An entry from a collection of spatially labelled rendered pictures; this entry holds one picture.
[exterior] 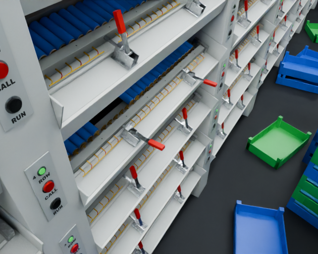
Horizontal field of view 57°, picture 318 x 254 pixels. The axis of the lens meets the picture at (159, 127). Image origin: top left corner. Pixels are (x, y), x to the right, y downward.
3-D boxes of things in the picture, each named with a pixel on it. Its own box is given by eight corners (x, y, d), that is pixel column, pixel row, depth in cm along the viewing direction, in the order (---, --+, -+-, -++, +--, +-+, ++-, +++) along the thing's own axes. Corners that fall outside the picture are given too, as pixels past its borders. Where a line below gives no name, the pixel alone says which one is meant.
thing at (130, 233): (201, 151, 120) (217, 133, 109) (105, 288, 81) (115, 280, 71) (161, 121, 122) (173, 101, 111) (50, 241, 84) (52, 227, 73)
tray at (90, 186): (212, 71, 94) (227, 48, 87) (81, 215, 56) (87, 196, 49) (163, 35, 96) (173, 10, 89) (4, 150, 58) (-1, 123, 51)
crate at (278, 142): (276, 125, 178) (279, 115, 172) (307, 143, 166) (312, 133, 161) (245, 148, 164) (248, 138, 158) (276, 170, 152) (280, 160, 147)
